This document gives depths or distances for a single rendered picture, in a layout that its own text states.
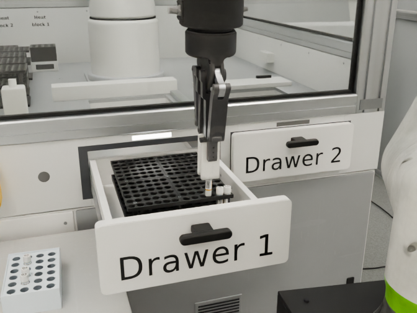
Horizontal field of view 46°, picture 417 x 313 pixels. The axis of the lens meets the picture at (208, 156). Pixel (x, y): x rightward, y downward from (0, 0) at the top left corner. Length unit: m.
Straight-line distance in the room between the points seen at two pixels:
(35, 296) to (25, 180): 0.28
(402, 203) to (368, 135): 0.62
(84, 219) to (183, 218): 0.39
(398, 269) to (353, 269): 0.75
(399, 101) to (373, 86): 2.01
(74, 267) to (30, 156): 0.23
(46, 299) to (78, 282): 0.08
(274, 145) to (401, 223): 0.52
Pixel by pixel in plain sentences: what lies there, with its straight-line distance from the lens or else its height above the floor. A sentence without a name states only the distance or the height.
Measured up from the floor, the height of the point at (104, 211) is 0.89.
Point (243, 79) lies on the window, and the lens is 1.05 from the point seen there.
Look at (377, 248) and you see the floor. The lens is 2.57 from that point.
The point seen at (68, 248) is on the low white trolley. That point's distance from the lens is 0.98.
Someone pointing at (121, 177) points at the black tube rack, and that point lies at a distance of 0.90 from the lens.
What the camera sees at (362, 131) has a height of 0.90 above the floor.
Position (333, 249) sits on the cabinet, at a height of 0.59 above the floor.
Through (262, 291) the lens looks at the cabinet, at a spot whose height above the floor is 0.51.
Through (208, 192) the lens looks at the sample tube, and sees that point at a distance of 0.81.
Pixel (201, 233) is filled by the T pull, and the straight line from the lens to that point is 0.68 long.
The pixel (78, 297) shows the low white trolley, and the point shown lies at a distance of 0.85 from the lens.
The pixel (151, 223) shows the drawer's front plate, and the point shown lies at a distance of 0.69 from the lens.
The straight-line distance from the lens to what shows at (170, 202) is 0.80.
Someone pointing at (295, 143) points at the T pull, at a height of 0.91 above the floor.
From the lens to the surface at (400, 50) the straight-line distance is 3.19.
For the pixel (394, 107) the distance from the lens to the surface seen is 3.24.
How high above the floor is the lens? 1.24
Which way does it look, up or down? 20 degrees down
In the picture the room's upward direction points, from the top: straight up
